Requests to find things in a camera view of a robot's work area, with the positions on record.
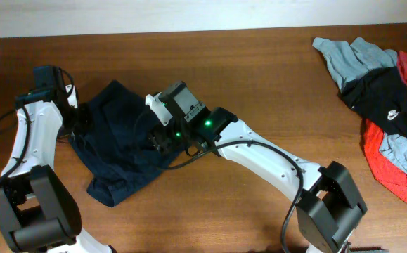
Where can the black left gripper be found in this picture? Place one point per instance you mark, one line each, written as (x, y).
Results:
(87, 118)

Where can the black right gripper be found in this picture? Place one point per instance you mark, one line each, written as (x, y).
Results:
(161, 138)

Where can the navy blue shorts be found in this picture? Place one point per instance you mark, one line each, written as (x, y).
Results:
(116, 149)

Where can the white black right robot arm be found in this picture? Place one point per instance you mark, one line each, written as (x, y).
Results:
(326, 200)

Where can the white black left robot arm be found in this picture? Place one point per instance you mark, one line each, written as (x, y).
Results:
(37, 212)

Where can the grey t-shirt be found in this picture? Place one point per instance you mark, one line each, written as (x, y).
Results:
(349, 61)

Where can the black nike garment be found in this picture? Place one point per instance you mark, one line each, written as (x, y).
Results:
(380, 96)

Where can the red mesh garment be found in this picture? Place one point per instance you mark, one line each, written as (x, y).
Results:
(386, 154)

